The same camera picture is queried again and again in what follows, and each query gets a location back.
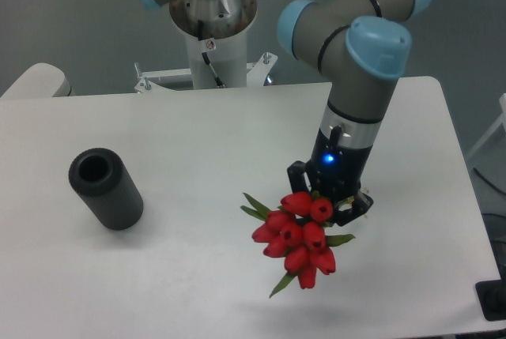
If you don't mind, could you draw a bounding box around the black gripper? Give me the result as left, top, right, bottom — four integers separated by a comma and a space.
287, 141, 373, 227

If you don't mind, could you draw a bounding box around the red tulip bouquet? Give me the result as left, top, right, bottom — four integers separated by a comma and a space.
240, 191, 355, 296

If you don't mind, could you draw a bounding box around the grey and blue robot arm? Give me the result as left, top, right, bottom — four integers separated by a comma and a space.
142, 0, 432, 226

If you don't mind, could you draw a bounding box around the black ribbed cylindrical vase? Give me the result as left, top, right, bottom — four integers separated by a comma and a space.
68, 148, 144, 231

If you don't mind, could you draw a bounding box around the black device at table edge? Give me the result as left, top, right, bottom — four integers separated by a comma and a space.
475, 280, 505, 322

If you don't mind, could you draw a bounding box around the white chair back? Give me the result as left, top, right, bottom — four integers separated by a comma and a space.
1, 63, 75, 100

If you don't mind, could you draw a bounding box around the white metal base frame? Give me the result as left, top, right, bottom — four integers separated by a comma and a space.
134, 51, 278, 93

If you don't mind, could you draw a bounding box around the black cable on pedestal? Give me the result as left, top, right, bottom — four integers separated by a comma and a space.
196, 19, 227, 89

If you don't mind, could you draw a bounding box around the black cable at right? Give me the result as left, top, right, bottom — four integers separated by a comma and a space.
473, 166, 506, 194

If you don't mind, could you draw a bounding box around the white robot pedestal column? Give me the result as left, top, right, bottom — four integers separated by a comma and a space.
168, 0, 259, 90

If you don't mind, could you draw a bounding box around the white frame at right edge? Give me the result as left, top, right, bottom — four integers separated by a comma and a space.
464, 94, 505, 163

